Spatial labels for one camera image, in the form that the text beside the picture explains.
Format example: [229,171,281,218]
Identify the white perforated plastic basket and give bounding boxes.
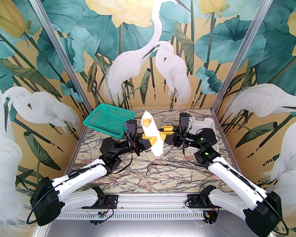
[188,118,219,151]

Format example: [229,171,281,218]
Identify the white slotted metal strip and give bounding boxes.
[45,209,208,220]

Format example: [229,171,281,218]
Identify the aluminium frame post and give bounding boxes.
[211,0,275,113]
[30,0,97,112]

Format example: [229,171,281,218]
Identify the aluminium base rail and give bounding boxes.
[46,193,264,210]

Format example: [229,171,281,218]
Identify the green plastic mesh basket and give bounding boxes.
[83,103,136,140]

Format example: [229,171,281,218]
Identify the grey metal base panel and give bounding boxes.
[35,220,273,237]

